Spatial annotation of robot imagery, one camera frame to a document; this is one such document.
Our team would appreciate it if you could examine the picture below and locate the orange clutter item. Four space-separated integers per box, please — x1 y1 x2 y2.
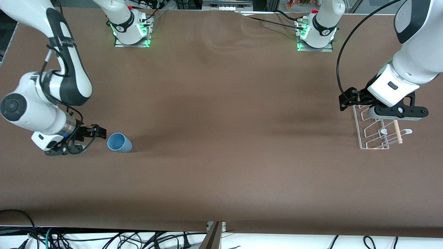
286 0 312 9

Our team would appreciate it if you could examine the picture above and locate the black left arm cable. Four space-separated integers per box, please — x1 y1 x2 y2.
336 0 405 101

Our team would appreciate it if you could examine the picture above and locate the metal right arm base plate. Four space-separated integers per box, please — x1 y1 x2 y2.
114 16 154 48

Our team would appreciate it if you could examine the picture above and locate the grey box with white sockets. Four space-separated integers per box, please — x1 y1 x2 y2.
202 0 253 10

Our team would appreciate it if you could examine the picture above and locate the white wire cup rack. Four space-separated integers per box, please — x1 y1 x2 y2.
352 104 413 150

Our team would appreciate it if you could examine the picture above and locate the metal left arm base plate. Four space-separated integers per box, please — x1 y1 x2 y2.
297 19 334 52

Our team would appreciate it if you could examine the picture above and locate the black cable on table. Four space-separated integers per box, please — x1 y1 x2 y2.
239 10 307 31

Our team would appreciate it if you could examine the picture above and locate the light blue plastic cup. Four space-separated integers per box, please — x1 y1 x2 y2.
107 132 133 153

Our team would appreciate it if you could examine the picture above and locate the black looped floor cable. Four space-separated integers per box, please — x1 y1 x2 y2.
0 209 37 249

